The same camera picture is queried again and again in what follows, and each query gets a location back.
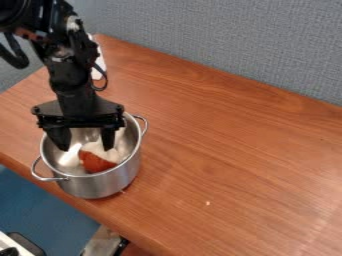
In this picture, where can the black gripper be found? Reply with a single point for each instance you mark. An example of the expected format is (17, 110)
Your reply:
(99, 114)

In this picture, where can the red and white toy mushroom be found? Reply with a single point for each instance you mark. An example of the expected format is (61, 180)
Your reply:
(95, 159)

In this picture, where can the stainless steel pot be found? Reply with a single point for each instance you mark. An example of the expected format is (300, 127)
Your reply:
(59, 166)

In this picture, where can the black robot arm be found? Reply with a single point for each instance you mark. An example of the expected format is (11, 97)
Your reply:
(51, 26)

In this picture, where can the white salt shaker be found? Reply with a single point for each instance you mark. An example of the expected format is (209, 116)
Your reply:
(97, 75)

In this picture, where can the grey table leg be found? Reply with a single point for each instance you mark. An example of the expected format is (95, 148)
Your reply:
(106, 243)

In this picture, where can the white and black floor object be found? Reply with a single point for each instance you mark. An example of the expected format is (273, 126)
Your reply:
(17, 245)

